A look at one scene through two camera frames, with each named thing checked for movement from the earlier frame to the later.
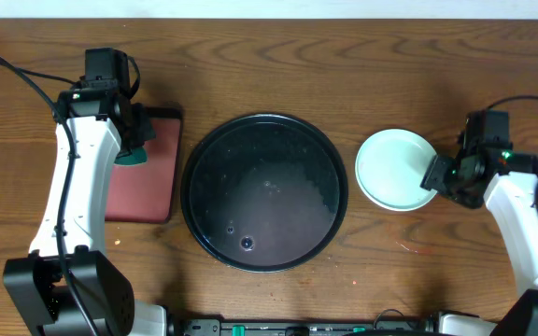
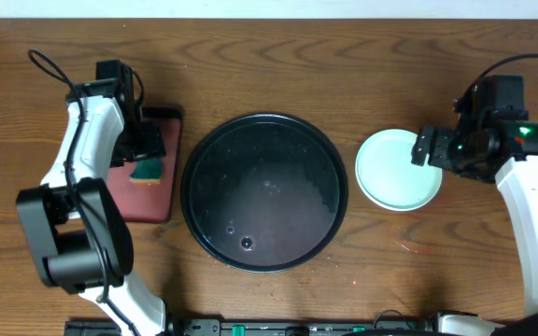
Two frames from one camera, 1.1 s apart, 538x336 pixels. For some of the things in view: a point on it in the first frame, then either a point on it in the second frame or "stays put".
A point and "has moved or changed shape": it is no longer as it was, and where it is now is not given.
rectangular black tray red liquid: x=144 y=193 stays put
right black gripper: x=434 y=177 to x=434 y=147
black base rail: x=379 y=327 stays put
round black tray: x=263 y=192 stays put
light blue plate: x=390 y=168 stays put
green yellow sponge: x=137 y=157 has moved or changed shape
